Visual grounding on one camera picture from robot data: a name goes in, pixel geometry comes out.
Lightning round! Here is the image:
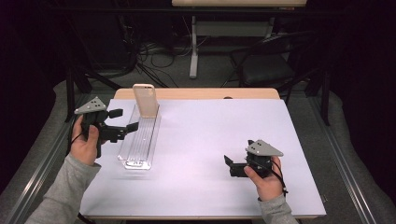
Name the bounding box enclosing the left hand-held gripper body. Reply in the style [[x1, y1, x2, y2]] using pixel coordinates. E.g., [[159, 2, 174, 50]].
[[73, 95, 129, 159]]

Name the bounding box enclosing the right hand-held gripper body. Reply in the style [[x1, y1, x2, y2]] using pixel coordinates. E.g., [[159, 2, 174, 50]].
[[229, 139, 285, 179]]

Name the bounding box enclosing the clear plastic tray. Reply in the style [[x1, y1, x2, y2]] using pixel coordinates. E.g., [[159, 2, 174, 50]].
[[117, 104, 163, 171]]

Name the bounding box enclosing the beige phone case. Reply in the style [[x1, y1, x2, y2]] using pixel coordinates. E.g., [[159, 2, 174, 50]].
[[132, 83, 161, 119]]

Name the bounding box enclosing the person's right hand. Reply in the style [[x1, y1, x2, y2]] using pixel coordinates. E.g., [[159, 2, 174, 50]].
[[243, 156, 286, 203]]

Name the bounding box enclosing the person's left hand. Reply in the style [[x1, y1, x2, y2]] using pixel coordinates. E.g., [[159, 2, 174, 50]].
[[69, 115, 108, 166]]

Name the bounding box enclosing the white board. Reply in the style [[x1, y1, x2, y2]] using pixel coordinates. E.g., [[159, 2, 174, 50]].
[[78, 98, 327, 217]]

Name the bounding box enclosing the dark curtain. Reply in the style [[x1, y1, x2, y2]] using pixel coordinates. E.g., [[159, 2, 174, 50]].
[[326, 0, 396, 203], [0, 0, 73, 195]]

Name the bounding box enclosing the wooden table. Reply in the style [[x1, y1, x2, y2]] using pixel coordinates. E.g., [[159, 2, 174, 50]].
[[83, 87, 327, 221]]

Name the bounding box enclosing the black chair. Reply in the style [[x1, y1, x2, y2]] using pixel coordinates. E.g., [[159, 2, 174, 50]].
[[222, 31, 316, 91]]

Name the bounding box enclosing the white-legged desk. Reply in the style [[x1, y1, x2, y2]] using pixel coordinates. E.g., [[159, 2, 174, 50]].
[[171, 0, 308, 79]]

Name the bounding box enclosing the black metal frame post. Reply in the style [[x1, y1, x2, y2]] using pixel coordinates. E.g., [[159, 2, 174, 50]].
[[64, 62, 122, 123], [304, 66, 332, 127]]

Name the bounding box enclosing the left hand-held gripper cable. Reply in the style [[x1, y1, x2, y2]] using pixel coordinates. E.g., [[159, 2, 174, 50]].
[[65, 123, 96, 224]]

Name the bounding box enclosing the hand-held gripper cable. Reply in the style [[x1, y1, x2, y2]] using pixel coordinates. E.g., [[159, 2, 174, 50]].
[[256, 158, 289, 202], [65, 123, 96, 224]]

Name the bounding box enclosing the right hand-held gripper cable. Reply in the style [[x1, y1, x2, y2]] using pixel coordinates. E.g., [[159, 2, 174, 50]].
[[256, 158, 289, 202]]

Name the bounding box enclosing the tangle of black cables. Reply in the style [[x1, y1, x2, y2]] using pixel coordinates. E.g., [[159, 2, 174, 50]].
[[120, 15, 213, 89]]

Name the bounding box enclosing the aluminium rail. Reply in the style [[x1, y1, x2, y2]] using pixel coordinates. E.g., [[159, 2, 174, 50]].
[[4, 92, 92, 224], [307, 96, 378, 224]]

